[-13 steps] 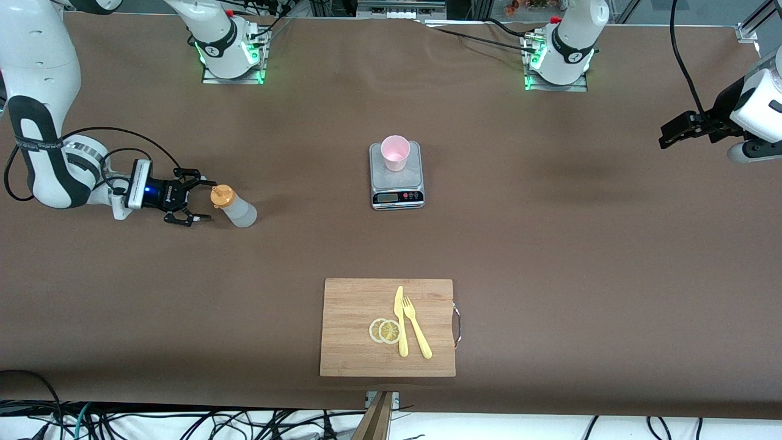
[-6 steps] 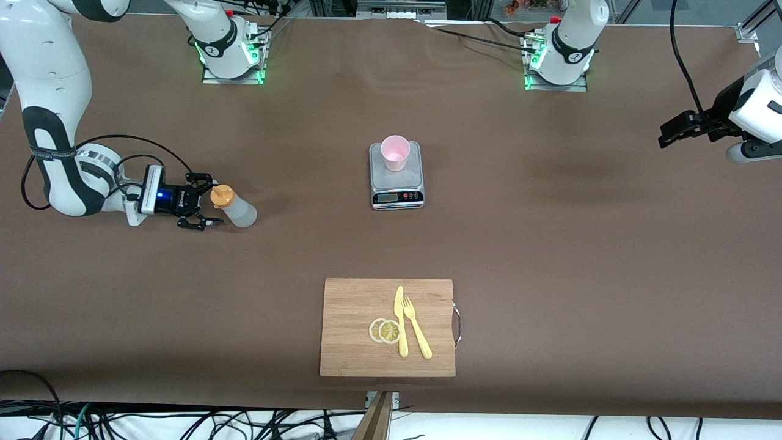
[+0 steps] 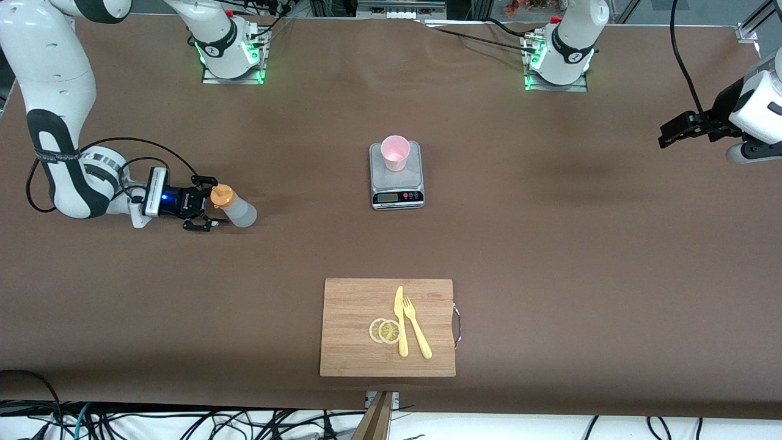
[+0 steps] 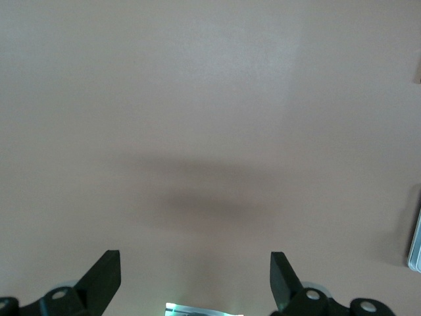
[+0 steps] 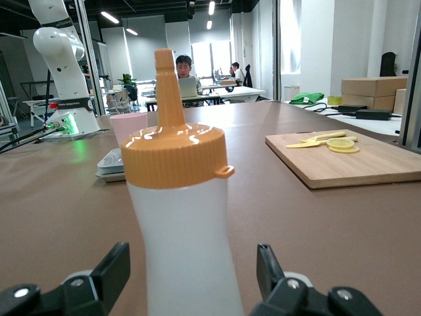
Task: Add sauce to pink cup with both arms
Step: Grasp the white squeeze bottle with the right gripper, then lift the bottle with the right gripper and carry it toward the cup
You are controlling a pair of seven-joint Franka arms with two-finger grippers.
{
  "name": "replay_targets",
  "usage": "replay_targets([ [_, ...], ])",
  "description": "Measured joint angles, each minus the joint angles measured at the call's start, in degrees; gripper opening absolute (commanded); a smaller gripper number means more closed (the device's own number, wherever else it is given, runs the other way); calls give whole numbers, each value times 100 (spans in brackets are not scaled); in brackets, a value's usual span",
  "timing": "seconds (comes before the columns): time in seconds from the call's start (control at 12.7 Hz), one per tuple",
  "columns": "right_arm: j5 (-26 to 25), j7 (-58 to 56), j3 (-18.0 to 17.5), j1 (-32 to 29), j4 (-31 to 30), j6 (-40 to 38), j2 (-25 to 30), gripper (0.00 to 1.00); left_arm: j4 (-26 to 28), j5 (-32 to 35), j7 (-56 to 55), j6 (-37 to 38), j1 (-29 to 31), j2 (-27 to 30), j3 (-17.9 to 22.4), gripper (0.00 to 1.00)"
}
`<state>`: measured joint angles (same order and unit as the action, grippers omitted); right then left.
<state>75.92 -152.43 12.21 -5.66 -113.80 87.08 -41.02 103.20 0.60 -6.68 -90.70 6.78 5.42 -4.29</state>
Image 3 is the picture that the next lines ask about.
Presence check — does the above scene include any silver digital kitchen scale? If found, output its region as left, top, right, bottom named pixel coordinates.
left=368, top=141, right=425, bottom=211

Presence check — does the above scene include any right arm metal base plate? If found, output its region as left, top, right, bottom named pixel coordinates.
left=202, top=27, right=268, bottom=85

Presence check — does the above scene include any orange background object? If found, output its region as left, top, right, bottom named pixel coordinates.
left=503, top=0, right=554, bottom=17

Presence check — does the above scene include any aluminium frame profile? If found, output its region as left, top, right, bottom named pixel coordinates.
left=736, top=0, right=782, bottom=43

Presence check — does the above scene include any brown table cover sheet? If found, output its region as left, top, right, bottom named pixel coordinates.
left=0, top=11, right=782, bottom=421

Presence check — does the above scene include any yellow plastic knife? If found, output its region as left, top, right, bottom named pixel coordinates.
left=393, top=285, right=409, bottom=358

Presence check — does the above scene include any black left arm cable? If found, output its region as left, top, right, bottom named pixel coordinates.
left=670, top=0, right=704, bottom=117

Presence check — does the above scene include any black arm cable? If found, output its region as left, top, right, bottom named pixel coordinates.
left=26, top=137, right=199, bottom=213
left=670, top=0, right=704, bottom=117

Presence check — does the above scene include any wooden post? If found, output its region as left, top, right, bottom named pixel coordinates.
left=351, top=391, right=395, bottom=440

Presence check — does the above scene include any yellow plastic fork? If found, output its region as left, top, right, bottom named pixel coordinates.
left=402, top=296, right=433, bottom=360

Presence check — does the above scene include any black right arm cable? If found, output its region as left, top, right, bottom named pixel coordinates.
left=26, top=137, right=199, bottom=213

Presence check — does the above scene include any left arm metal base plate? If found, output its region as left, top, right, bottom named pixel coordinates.
left=522, top=31, right=588, bottom=92

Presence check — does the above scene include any teal cable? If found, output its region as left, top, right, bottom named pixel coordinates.
left=72, top=403, right=92, bottom=440

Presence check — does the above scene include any clear sauce bottle orange cap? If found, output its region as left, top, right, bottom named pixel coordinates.
left=210, top=184, right=258, bottom=229

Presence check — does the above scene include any pink plastic cup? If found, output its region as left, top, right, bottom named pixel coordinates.
left=381, top=135, right=411, bottom=172

